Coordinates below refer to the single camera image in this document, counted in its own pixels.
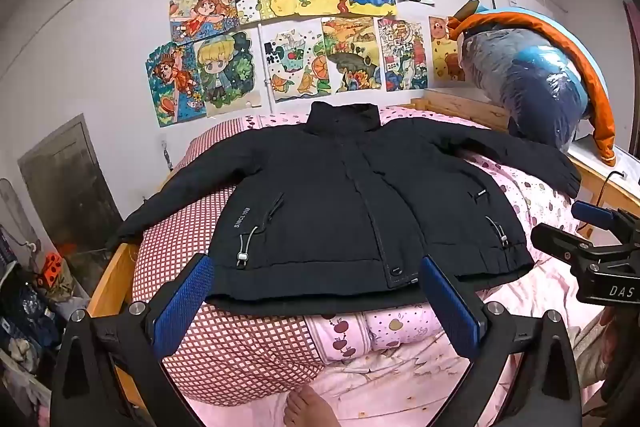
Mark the pile of clutter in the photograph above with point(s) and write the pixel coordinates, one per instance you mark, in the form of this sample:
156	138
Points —
30	307

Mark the orange and blue padded jacket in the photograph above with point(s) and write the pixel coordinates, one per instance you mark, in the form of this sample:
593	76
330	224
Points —
595	82

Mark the grey standing fan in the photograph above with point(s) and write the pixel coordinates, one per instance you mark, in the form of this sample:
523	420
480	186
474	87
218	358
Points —
15	212

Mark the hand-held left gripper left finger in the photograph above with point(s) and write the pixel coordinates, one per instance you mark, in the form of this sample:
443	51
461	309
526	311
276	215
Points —
182	302

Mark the orange toy with black dots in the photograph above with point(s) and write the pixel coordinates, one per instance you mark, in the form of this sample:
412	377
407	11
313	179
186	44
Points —
50	269

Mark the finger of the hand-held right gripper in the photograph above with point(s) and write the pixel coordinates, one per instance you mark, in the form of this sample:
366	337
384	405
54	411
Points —
555	242
592	213

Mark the person's bare foot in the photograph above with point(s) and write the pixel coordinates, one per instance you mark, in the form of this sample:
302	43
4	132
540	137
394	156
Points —
307	409

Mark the pink apple-print quilt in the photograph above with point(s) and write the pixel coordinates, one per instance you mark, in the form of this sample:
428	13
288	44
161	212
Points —
400	382

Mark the grey metal door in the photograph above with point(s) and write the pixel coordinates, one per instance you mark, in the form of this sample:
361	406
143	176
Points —
65	187

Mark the black jacket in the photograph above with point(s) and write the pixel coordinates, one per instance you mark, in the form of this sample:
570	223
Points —
320	207

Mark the wooden bed frame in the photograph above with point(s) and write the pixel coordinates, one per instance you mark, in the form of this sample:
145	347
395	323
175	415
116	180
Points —
112	277

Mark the red checked blanket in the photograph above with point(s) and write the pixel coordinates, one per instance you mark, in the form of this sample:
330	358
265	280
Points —
240	347

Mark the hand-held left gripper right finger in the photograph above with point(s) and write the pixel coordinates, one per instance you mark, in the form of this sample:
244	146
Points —
450	307

